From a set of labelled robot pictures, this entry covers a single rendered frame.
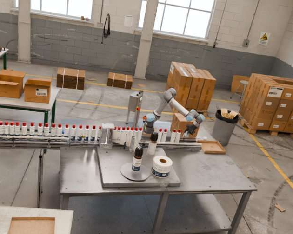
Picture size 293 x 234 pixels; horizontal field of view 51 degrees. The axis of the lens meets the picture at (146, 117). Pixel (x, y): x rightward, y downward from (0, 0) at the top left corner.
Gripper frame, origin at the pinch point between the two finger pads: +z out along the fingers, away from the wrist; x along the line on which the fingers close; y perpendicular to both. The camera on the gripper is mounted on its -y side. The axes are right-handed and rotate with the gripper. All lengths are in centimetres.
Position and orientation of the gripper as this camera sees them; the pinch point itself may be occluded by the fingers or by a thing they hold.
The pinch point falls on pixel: (183, 136)
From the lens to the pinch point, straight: 392.7
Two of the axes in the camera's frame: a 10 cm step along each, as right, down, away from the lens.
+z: -6.3, 7.5, 2.2
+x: 7.4, 4.9, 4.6
